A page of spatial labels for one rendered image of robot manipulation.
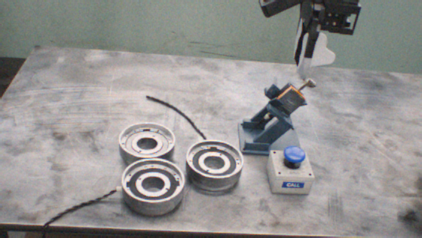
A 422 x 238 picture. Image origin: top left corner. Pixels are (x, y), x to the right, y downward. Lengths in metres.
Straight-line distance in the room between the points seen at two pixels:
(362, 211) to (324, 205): 0.07
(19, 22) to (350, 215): 2.11
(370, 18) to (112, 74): 1.77
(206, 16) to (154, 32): 0.30
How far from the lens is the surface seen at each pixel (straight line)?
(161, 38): 2.44
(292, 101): 0.86
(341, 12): 0.77
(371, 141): 1.01
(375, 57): 2.71
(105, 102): 0.99
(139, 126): 0.86
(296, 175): 0.79
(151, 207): 0.71
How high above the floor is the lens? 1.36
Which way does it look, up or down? 35 degrees down
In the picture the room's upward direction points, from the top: 7 degrees clockwise
